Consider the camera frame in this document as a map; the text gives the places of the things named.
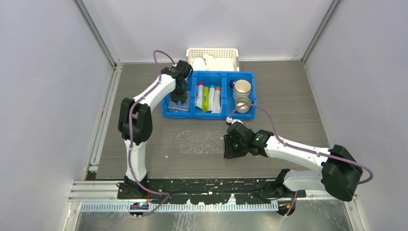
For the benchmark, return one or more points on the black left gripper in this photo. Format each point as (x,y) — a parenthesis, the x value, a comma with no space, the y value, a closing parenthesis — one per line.
(176,98)

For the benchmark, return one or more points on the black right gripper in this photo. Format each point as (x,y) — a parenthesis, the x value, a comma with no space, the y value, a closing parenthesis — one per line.
(230,152)

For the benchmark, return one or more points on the yellow green toothpaste tube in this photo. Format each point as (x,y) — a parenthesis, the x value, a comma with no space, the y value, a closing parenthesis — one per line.
(205,100)

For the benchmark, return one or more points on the clear oval textured tray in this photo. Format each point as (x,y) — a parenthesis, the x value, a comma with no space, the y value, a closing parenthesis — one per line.
(200,142)

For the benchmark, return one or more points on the small metal cup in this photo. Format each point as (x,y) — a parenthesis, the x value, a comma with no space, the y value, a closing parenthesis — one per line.
(243,104)

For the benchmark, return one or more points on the white enamel mug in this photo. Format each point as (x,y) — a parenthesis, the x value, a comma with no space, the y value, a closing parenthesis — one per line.
(240,87)

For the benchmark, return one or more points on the clear square textured holder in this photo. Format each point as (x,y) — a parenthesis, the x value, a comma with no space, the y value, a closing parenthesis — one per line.
(180,106)

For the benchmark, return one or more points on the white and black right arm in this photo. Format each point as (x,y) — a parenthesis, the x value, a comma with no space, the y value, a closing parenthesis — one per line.
(333,171)

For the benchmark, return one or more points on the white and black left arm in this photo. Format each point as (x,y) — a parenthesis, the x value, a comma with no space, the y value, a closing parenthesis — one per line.
(135,119)

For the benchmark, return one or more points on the red cap toothpaste tube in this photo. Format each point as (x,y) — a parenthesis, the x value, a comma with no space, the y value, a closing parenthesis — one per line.
(199,95)

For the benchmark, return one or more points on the teal cap toothpaste tube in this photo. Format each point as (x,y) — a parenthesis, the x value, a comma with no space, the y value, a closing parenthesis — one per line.
(211,98)

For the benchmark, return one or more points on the orange cap toothpaste tube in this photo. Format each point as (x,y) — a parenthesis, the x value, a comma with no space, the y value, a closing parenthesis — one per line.
(217,101)

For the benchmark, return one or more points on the white cloths in basket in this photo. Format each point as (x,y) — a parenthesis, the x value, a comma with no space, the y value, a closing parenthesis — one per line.
(209,63)

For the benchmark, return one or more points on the white perforated basket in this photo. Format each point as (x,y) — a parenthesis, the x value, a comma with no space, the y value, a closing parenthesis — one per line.
(218,53)

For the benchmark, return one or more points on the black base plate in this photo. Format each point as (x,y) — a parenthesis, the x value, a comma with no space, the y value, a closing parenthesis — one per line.
(245,191)

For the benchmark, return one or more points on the perforated metal rail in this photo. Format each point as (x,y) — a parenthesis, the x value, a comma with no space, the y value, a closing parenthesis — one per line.
(201,207)

